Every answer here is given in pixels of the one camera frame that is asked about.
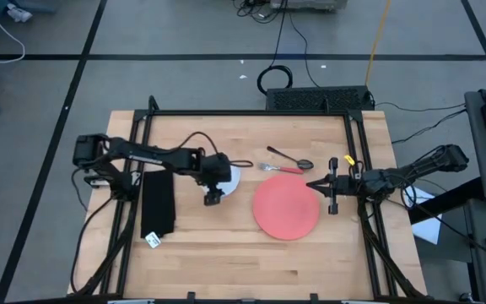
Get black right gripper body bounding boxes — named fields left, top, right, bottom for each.
left=327, top=157, right=366, bottom=215

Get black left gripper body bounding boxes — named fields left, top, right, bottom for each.
left=202, top=154, right=232, bottom=193

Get white small plate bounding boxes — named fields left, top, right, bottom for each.
left=208, top=165, right=242, bottom=199

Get fork with red handle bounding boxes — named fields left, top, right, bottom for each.
left=258, top=161, right=305, bottom=176

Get red round plate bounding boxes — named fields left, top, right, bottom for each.
left=251, top=174, right=321, bottom=242

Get black cloth napkin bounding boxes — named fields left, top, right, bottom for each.
left=140, top=170, right=177, bottom=240

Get white napkin label tag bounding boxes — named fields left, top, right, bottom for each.
left=144, top=231, right=162, bottom=249

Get black perforated computer case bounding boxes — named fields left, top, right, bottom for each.
left=265, top=85, right=375, bottom=113

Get white paper sheet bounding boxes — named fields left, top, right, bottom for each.
left=402, top=185, right=443, bottom=246

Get black floor beam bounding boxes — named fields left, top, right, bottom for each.
left=408, top=176, right=486, bottom=225

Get silver equipment box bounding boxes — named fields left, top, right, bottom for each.
left=269, top=0, right=348, bottom=12

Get crumpled white paper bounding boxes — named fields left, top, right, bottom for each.
left=6, top=3, right=34, bottom=24

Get spoon with black handle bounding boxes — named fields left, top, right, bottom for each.
left=266, top=145, right=315, bottom=171

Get black left wrist camera cable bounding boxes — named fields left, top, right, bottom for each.
left=175, top=131, right=255, bottom=169

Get black aluminium table frame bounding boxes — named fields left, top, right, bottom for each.
left=67, top=95, right=429, bottom=301

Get black hanging cable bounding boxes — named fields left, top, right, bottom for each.
left=287, top=10, right=322, bottom=89
left=256, top=0, right=294, bottom=96

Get yellow hanging cable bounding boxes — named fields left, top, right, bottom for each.
left=364, top=0, right=392, bottom=88

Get tangled black cables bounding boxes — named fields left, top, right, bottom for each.
left=232, top=0, right=287, bottom=24

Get white floor cable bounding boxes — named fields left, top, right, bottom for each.
left=0, top=0, right=27, bottom=64

